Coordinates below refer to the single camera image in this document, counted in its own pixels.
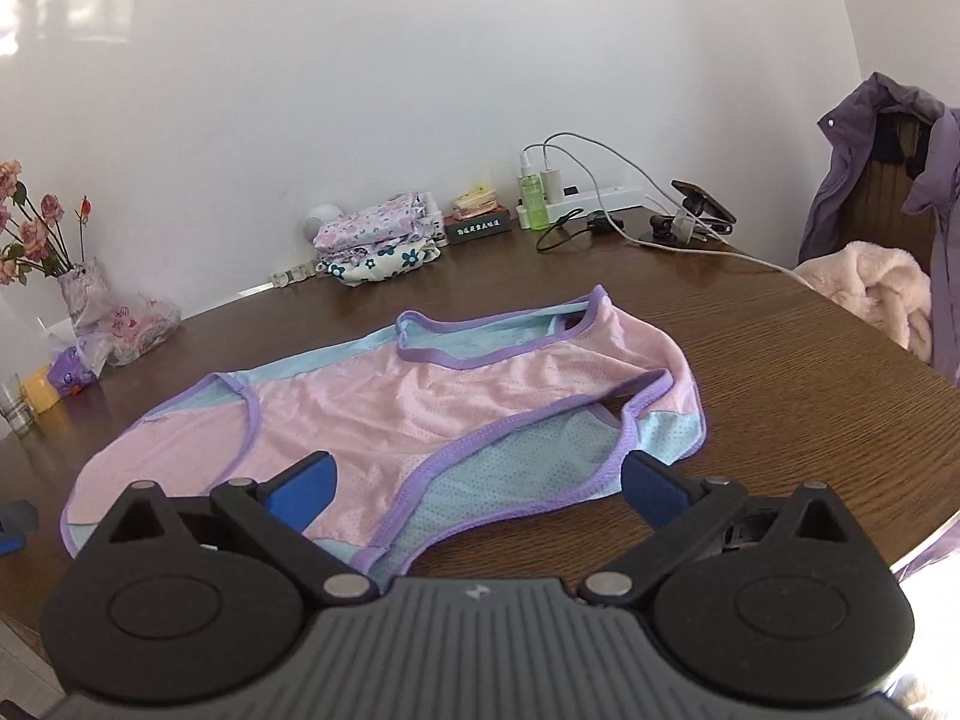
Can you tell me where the pink blue purple garment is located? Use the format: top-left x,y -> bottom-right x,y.
60,288 -> 706,583

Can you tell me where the clear glass cup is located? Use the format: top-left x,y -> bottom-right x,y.
0,374 -> 36,436

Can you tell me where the yellow cup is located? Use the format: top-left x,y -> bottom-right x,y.
21,366 -> 62,415

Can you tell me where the purple packet in plastic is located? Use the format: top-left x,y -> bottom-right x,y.
47,346 -> 98,397

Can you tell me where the clear plastic bag red print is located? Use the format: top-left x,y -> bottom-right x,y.
73,293 -> 181,371

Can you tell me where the crinkled pink vase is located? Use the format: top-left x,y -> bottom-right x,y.
57,259 -> 116,338

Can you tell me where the white teal flower folded cloth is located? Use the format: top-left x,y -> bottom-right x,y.
317,238 -> 441,288

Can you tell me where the dried pink rose bouquet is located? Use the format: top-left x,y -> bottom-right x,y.
2,161 -> 93,286

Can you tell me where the pink fluffy garment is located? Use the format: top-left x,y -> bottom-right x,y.
794,241 -> 932,364

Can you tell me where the phone on black stand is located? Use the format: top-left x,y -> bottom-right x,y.
649,179 -> 737,247

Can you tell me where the white power strip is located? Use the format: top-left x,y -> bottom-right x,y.
547,187 -> 649,221

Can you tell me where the pink floral folded cloth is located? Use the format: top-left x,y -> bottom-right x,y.
313,192 -> 439,255

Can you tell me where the dark green box white text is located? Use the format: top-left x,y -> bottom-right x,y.
444,208 -> 511,245

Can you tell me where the green spray bottle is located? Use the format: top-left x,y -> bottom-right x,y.
519,151 -> 550,231

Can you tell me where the white charger plug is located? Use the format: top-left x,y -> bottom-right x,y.
540,169 -> 565,205

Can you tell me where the yellow snack pack stack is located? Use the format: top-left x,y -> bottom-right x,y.
451,184 -> 498,220

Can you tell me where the purple puffer jacket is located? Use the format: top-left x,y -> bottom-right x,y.
797,73 -> 958,383

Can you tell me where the wooden chair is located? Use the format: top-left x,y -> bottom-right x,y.
839,114 -> 935,273

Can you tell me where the white charging cable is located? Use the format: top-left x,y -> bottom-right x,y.
522,131 -> 820,291

